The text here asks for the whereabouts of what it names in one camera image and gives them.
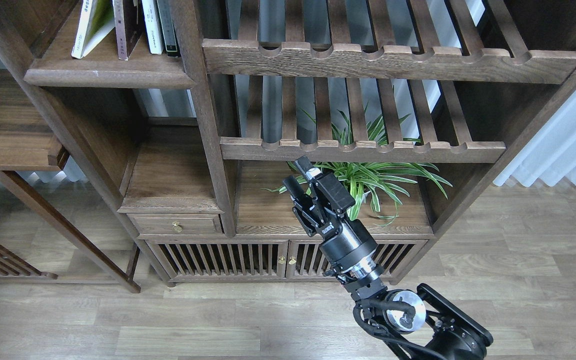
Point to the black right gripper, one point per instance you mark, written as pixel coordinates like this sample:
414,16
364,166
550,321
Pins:
347,245

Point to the dark brown book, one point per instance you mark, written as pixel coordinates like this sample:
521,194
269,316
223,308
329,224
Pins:
129,25

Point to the yellow green book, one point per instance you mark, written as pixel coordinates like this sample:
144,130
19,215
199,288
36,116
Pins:
95,23

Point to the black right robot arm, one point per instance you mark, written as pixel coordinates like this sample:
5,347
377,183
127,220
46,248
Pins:
420,325

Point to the green spider plant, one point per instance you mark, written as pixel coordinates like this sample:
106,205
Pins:
362,179

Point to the brass cabinet door knobs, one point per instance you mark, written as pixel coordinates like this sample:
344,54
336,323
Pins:
283,260

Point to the brass drawer knob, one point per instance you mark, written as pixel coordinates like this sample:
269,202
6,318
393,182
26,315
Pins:
177,227

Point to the dark wooden bookshelf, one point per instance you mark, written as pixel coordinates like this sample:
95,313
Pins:
202,138

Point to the white upright book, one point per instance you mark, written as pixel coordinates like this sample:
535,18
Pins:
153,27

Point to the dark upright book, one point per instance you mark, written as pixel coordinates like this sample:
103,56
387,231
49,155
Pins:
168,30

